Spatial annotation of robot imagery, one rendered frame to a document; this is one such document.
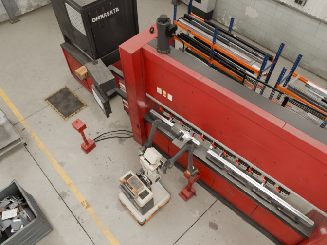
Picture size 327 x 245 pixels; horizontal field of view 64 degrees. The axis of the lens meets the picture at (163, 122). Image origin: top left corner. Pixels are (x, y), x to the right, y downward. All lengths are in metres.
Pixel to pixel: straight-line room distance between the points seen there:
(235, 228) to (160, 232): 1.23
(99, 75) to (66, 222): 2.52
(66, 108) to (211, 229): 3.91
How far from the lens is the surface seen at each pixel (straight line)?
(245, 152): 3.55
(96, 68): 3.94
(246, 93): 3.13
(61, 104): 6.32
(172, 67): 3.37
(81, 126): 4.76
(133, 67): 3.67
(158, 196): 4.49
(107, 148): 5.34
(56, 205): 5.08
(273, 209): 4.08
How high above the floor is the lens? 4.46
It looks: 53 degrees down
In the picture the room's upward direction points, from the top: straight up
